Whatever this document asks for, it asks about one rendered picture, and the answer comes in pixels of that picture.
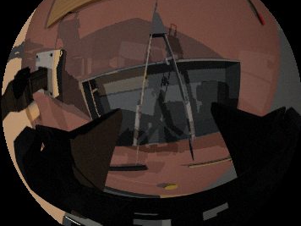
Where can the rectangular grey tin with tan rim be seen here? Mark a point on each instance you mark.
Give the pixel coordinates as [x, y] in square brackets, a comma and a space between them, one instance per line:
[163, 117]

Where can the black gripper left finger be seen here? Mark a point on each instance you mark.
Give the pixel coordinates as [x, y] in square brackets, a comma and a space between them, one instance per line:
[89, 148]

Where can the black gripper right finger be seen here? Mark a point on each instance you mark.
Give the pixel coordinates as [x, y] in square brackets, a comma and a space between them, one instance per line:
[244, 133]

